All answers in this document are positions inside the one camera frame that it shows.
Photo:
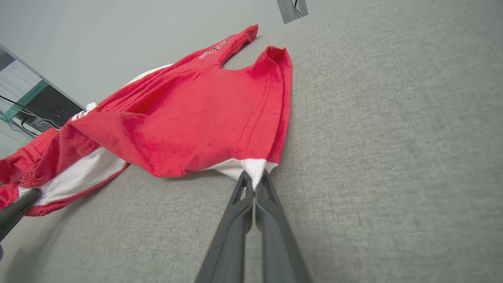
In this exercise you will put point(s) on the grey metal post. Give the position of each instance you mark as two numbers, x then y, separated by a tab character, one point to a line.
287	11

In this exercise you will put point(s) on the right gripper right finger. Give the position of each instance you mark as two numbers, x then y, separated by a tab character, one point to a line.
277	243

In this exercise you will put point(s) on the black computer box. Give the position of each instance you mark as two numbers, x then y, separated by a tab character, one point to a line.
51	106

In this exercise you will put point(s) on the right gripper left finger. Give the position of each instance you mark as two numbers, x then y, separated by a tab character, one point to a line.
230	243

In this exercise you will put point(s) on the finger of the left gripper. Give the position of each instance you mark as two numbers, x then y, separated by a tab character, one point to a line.
17	210

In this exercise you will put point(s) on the red garment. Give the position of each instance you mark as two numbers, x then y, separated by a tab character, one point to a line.
188	118

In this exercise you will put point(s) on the grey fabric sofa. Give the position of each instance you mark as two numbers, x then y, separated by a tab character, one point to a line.
393	157

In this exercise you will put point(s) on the grey desk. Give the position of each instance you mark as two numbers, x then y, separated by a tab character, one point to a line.
6	59

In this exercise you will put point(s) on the teal bracket strip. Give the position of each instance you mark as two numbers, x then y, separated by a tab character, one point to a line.
27	98

